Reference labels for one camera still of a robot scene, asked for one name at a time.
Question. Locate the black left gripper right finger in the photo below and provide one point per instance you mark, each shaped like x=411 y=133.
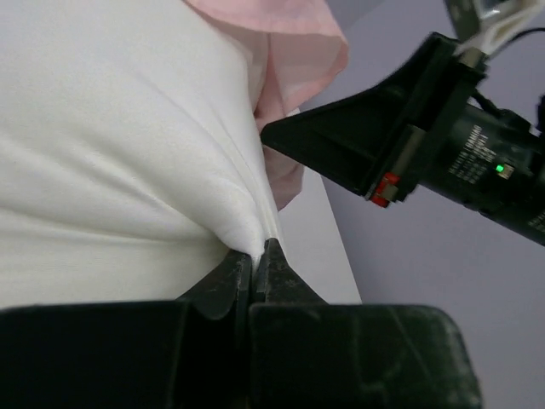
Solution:
x=305 y=353

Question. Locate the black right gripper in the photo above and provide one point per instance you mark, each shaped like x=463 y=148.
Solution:
x=426 y=125

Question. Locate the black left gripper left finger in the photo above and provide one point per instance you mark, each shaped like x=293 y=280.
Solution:
x=182 y=353

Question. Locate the pink printed pillowcase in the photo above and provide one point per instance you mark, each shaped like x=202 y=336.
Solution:
x=298 y=85

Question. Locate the white pillow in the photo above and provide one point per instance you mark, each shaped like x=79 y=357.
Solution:
x=130 y=158

